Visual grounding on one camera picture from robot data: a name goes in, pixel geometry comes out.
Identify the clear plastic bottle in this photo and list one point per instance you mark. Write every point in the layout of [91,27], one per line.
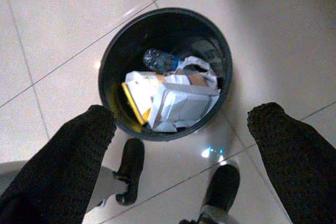
[157,60]

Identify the brown cardboard scrap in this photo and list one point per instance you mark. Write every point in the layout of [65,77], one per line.
[197,79]

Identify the robot left foot black shoe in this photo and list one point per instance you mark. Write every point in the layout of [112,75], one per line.
[131,166]

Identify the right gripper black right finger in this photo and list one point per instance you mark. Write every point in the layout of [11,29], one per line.
[296,166]

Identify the black round rubbish bin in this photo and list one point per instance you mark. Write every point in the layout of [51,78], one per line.
[126,37]

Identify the crumpled white paper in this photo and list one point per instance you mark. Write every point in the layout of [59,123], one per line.
[210,77]

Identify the large white crushed carton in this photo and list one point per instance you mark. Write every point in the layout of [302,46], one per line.
[183,103]

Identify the robot right foot black shoe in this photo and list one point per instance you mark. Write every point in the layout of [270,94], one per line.
[223,187]

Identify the white box with yellow edge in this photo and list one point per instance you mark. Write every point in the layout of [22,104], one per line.
[139,93]

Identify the robot foot black shoe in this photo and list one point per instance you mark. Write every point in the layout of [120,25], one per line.
[223,187]
[131,166]

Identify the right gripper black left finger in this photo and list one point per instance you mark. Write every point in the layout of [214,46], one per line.
[57,171]

